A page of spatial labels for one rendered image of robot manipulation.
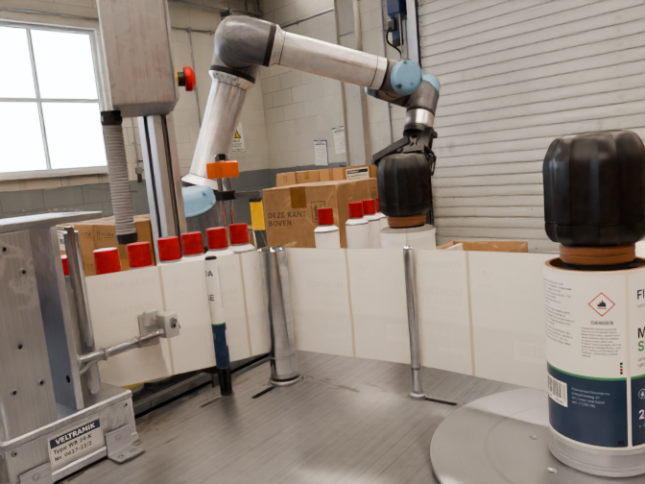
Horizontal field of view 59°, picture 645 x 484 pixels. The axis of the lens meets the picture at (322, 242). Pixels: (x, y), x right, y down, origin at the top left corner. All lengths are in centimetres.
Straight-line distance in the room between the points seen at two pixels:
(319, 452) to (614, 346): 30
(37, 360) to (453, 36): 547
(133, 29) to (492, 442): 73
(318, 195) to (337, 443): 101
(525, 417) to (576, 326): 17
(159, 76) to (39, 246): 37
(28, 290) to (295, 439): 31
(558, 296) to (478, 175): 517
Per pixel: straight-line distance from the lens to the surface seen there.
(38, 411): 64
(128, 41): 92
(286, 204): 161
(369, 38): 667
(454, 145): 579
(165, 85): 91
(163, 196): 104
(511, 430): 63
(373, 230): 130
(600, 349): 52
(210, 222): 131
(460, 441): 60
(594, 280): 50
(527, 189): 544
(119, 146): 96
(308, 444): 64
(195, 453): 66
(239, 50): 135
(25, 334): 62
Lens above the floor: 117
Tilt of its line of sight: 8 degrees down
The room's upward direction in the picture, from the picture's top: 5 degrees counter-clockwise
